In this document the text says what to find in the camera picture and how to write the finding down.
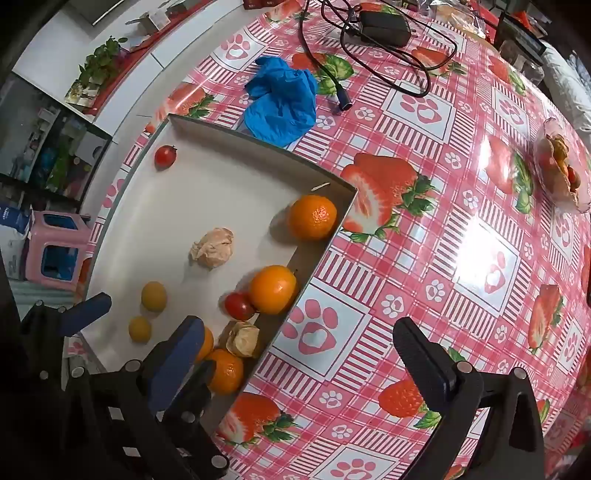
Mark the small yellow round fruit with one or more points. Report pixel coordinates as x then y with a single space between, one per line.
140 328
153 296

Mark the pink plastic stool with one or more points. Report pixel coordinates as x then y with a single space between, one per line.
57 224

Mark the blue rubber glove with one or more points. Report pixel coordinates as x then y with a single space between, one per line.
281 106

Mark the white cardboard tray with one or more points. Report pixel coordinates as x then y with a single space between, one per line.
221 184

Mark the black power adapter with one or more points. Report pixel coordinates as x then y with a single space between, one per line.
385 25

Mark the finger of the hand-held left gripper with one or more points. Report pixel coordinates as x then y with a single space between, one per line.
85 314
196 397

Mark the beige husked physalis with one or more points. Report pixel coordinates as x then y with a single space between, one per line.
243 340
212 248

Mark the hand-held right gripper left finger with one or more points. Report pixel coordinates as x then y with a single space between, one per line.
178 364

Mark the brown fruit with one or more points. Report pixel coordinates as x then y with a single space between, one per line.
561 146

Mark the clear glass bowl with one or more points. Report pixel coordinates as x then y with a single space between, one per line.
556 189

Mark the white and blue package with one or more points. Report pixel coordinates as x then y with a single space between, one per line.
14 230

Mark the red cherry tomato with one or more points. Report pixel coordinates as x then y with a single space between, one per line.
572 176
239 305
165 156

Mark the mandarin orange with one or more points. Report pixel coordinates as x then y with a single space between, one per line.
313 217
207 344
273 289
228 374

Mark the white cloth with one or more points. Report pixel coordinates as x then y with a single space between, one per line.
565 78

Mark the white cabinet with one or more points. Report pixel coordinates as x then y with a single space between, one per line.
138 87

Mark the dark glass display shelf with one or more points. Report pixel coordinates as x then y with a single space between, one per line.
46 152

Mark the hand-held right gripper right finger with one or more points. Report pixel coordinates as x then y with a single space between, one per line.
445 383

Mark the strawberry printed pink tablecloth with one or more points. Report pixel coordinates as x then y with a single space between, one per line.
415 230

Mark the green potted plant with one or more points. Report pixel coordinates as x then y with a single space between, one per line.
99 60

